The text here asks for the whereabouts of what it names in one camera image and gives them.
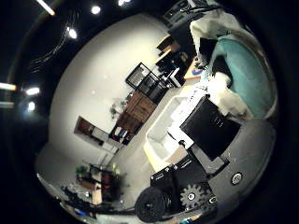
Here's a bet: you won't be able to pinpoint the teal tub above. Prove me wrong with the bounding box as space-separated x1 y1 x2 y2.
211 33 277 119

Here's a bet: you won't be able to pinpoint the white rectangular container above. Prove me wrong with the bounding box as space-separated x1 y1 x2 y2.
145 95 190 163

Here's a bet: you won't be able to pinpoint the black office chair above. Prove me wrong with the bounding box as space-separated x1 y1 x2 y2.
156 51 190 89

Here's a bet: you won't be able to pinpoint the brown wooden cabinet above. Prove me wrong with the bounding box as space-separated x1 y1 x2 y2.
108 91 159 147

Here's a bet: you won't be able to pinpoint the black cube shelf unit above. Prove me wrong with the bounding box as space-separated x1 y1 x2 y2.
124 62 171 105

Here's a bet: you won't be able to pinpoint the small wooden desk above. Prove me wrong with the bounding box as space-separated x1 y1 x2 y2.
155 35 181 64

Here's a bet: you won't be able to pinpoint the grey box device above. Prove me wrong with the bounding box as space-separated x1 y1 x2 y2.
164 0 195 26

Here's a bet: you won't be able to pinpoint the potted floor plants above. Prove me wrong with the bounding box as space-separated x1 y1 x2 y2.
74 161 126 204

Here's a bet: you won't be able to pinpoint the long ceiling strip light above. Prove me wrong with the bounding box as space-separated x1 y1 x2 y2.
35 0 56 17

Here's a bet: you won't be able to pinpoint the small green wall plant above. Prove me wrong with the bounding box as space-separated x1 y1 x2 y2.
109 97 129 119

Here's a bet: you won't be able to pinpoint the dark framed wall shelf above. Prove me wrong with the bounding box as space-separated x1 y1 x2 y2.
73 115 121 156

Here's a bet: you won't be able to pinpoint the black cable bundle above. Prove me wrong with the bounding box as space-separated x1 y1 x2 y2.
60 186 138 219

